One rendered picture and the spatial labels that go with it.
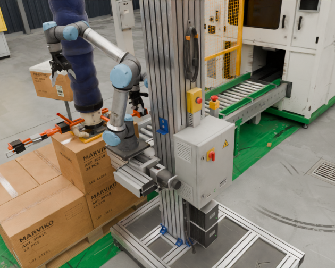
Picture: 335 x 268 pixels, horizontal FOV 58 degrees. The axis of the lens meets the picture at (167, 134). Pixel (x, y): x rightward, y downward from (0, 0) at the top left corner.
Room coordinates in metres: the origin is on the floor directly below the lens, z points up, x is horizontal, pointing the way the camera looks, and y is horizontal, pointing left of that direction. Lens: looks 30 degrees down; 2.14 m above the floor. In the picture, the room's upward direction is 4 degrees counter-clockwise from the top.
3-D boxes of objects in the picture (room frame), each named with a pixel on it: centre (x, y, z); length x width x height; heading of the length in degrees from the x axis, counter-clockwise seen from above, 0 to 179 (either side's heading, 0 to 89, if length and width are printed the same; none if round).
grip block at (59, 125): (2.07, 0.79, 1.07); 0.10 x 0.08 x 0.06; 41
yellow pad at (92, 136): (2.16, 0.54, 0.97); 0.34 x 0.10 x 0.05; 131
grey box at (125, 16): (3.68, 0.37, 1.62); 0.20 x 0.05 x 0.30; 132
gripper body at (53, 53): (1.79, 0.61, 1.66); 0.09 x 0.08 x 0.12; 41
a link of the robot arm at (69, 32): (1.76, 0.51, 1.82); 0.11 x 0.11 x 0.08; 68
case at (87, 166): (2.24, 0.60, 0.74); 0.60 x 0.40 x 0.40; 133
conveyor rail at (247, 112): (3.04, -0.77, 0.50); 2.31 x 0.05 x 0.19; 132
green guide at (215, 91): (3.72, -0.64, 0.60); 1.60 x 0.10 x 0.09; 132
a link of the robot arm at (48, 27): (1.79, 0.60, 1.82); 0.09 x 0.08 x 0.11; 68
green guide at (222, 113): (3.32, -1.00, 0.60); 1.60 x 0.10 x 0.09; 132
